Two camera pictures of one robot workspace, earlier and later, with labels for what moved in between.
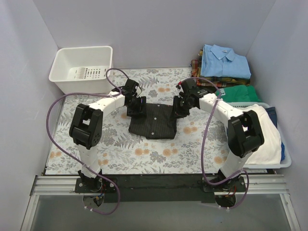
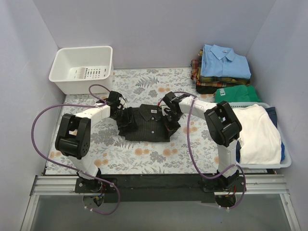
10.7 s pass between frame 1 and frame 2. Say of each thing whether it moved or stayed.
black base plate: stayed
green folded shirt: stayed
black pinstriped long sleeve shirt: moved
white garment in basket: stayed
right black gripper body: moved
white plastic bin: stayed
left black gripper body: moved
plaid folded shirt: stayed
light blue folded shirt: stayed
